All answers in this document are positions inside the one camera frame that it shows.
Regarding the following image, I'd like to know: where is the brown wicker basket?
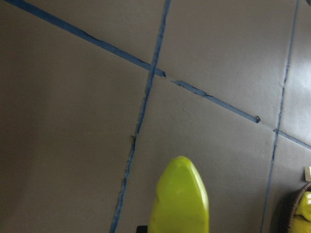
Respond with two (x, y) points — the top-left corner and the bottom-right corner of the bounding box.
(277, 183), (311, 233)

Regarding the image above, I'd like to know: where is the yellow starfruit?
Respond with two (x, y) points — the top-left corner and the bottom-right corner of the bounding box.
(290, 191), (311, 233)

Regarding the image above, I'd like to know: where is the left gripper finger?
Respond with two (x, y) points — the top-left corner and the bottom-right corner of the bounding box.
(136, 225), (148, 233)

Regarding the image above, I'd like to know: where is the paper basket tag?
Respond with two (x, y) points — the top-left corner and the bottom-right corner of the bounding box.
(304, 166), (311, 182)

